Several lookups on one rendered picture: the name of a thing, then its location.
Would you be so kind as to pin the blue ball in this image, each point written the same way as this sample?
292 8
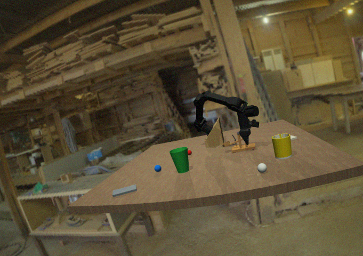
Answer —
158 168

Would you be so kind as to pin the green cup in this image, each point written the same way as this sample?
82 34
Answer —
180 159

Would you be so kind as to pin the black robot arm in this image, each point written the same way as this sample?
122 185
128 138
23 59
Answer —
232 103

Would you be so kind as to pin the yellow cup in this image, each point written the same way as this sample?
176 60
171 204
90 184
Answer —
282 146

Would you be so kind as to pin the white ball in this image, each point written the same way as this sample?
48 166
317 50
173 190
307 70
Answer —
262 168

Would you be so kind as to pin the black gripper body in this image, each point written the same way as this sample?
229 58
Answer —
244 129

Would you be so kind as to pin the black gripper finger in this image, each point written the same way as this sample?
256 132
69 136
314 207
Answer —
245 138

